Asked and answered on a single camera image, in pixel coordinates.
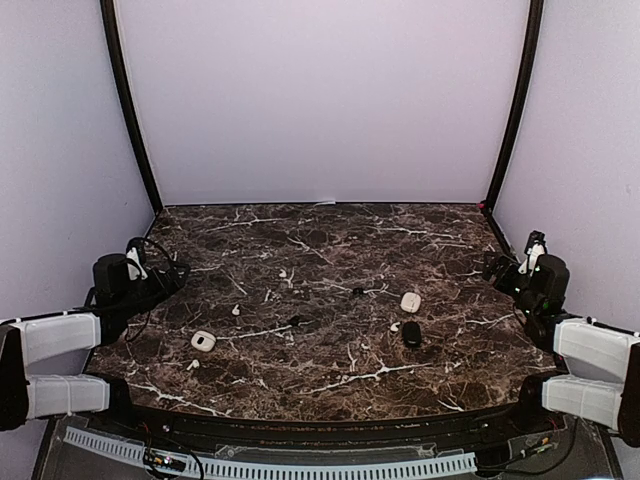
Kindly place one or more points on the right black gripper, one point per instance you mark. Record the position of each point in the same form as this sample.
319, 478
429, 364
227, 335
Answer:
501, 261

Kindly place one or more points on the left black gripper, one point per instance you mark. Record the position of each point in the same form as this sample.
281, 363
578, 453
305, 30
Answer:
162, 288

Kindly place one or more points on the white charging case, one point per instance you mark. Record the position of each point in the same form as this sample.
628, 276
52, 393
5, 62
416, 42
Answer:
203, 341
410, 302

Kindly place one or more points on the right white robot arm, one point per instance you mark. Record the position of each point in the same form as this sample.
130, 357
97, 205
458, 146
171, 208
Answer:
599, 380

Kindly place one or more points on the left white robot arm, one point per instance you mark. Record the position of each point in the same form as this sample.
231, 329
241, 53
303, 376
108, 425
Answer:
123, 288

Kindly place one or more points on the black charging case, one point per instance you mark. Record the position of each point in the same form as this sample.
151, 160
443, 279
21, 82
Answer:
411, 334

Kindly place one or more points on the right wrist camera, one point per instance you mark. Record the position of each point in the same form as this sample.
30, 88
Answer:
535, 247

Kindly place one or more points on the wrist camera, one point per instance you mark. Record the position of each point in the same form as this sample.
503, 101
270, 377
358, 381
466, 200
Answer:
535, 247
136, 258

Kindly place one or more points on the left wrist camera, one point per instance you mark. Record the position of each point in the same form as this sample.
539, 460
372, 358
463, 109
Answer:
136, 258

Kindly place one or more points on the black front rail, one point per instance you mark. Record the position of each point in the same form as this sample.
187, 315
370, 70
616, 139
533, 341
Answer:
485, 427

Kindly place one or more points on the white slotted cable duct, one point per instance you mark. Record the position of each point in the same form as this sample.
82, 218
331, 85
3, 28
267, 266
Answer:
237, 462

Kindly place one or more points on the right black frame post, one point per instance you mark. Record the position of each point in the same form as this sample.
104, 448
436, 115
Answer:
526, 65

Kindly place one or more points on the black frame post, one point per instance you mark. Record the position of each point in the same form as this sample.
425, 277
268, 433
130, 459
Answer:
123, 89
526, 65

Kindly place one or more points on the left black frame post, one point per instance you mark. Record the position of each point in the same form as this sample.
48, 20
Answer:
123, 89

